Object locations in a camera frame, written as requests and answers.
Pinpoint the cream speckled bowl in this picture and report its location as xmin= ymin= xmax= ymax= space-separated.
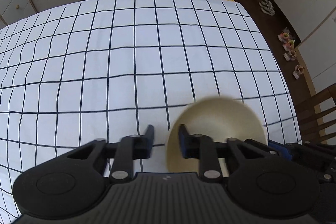
xmin=165 ymin=97 xmax=268 ymax=173

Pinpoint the white grid tablecloth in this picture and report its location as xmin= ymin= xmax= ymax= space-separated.
xmin=1 ymin=0 xmax=301 ymax=223

